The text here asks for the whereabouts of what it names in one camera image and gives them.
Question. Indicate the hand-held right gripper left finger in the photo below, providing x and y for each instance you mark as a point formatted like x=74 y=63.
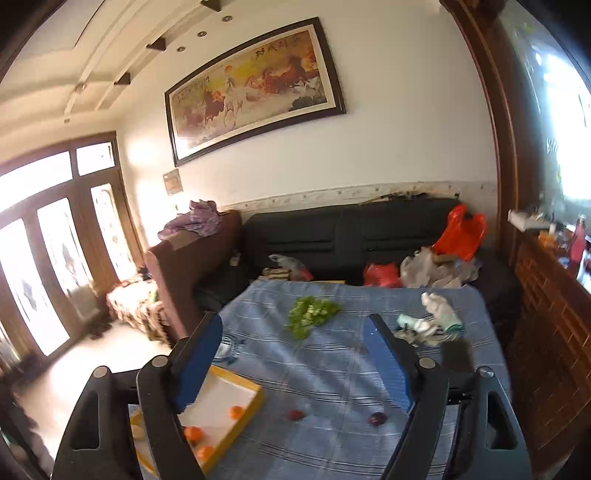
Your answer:
x=198 y=364

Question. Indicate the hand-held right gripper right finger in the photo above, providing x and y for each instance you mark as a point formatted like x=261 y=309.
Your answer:
x=388 y=369

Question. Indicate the yellow cardboard box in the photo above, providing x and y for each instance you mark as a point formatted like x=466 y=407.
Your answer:
x=231 y=392

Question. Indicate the dark red plum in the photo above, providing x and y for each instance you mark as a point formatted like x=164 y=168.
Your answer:
x=377 y=418

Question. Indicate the orange with leaves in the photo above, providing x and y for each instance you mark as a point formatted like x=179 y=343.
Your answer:
x=236 y=412

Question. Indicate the red date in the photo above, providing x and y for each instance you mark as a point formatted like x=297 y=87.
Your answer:
x=295 y=414

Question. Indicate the white glove with green cuff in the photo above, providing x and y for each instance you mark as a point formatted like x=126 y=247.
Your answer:
x=413 y=323

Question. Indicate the white cloth glove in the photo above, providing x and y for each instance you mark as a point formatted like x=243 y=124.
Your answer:
x=441 y=311

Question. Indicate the patterned blanket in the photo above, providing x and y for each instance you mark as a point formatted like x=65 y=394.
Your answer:
x=134 y=304

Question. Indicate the green lettuce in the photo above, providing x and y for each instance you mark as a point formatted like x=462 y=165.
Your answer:
x=311 y=314

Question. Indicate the small red plastic bag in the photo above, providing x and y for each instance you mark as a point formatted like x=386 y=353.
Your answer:
x=381 y=274

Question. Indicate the brown armchair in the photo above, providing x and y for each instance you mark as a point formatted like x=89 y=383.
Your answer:
x=194 y=258

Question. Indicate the grey plastic bag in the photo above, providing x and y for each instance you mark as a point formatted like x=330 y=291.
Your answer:
x=429 y=267

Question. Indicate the grey bag with red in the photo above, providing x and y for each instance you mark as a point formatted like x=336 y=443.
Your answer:
x=288 y=265

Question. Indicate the black leather sofa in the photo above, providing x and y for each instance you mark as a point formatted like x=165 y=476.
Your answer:
x=369 y=235

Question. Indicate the purple floral cloth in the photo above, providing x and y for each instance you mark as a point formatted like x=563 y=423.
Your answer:
x=194 y=219

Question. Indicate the large red plastic bag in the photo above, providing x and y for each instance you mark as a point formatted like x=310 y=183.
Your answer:
x=461 y=233

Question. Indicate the wooden cabinet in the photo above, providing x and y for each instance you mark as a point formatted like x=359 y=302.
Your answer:
x=545 y=300

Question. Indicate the wooden glass door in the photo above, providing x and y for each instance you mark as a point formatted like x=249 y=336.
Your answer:
x=51 y=258

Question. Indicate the red bottle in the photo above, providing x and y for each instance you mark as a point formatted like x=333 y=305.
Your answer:
x=578 y=240

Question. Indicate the framed horse painting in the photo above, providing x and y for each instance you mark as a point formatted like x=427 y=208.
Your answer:
x=254 y=87

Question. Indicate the small wall calendar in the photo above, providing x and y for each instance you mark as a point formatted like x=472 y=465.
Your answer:
x=172 y=181

